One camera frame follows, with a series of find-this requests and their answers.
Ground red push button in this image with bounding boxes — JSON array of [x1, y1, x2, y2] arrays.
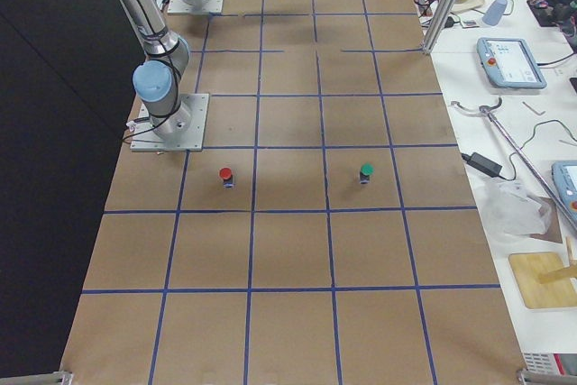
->
[[219, 167, 234, 188]]

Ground black power adapter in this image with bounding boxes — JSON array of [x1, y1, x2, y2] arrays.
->
[[466, 152, 502, 178]]

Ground wooden board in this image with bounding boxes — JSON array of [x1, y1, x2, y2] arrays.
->
[[508, 252, 576, 309]]

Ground teach pendant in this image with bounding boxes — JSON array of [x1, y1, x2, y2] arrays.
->
[[552, 160, 576, 223], [476, 37, 547, 90]]

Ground clear plastic bag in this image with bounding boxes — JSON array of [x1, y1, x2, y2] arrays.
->
[[481, 179, 552, 235]]

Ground metal reacher stick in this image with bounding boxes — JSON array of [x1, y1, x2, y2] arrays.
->
[[449, 96, 576, 231]]

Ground teach pendant near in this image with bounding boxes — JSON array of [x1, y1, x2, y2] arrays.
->
[[552, 160, 576, 223]]

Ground teach pendant far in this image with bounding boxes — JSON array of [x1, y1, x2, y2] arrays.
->
[[476, 37, 547, 90]]

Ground green push button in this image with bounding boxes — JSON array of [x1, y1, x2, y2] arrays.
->
[[359, 163, 374, 185]]

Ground blue plastic cup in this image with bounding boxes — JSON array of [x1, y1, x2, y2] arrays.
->
[[481, 0, 508, 27]]

